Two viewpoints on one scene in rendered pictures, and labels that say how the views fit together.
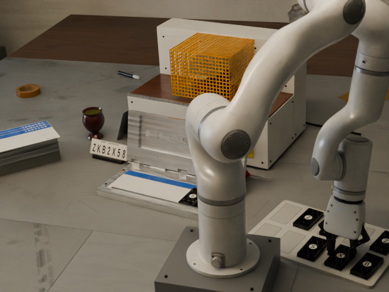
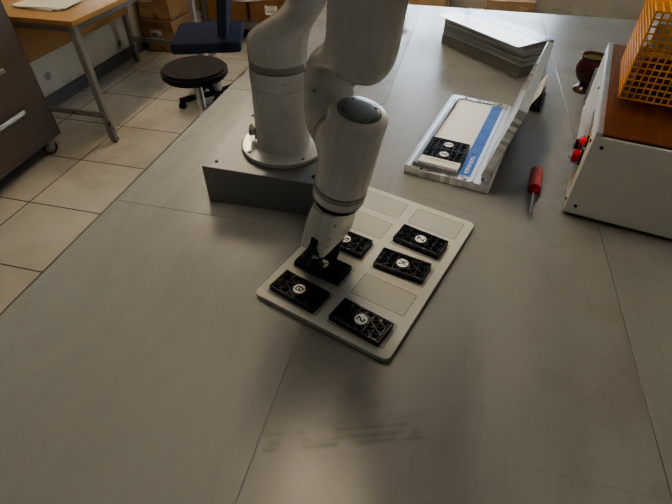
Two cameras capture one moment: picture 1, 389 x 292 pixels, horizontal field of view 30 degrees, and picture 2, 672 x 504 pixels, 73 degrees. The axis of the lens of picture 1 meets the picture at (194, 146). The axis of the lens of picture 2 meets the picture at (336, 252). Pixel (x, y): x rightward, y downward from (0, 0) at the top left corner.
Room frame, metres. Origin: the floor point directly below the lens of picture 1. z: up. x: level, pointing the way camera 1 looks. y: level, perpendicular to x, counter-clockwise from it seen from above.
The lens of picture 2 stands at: (1.59, -0.99, 1.52)
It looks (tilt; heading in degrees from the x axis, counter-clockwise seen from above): 43 degrees down; 86
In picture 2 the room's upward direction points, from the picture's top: straight up
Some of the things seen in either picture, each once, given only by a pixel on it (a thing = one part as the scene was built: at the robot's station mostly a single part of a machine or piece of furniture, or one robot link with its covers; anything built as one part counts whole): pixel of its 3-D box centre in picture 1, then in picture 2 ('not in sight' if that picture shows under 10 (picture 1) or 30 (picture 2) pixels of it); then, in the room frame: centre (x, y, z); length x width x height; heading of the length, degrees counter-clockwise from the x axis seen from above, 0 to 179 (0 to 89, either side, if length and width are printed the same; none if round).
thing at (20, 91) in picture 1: (28, 90); not in sight; (2.98, 0.72, 0.91); 0.10 x 0.10 x 0.02
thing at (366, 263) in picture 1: (366, 265); (299, 290); (1.57, -0.44, 0.92); 0.10 x 0.05 x 0.01; 140
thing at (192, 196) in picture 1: (193, 197); (448, 146); (1.96, 0.01, 0.93); 0.10 x 0.05 x 0.01; 150
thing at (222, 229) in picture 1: (222, 225); (281, 107); (1.55, -0.06, 1.08); 0.19 x 0.19 x 0.18
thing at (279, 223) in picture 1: (323, 240); (373, 257); (1.72, -0.35, 0.90); 0.40 x 0.27 x 0.01; 54
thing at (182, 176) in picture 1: (170, 189); (468, 135); (2.03, 0.08, 0.92); 0.44 x 0.21 x 0.04; 60
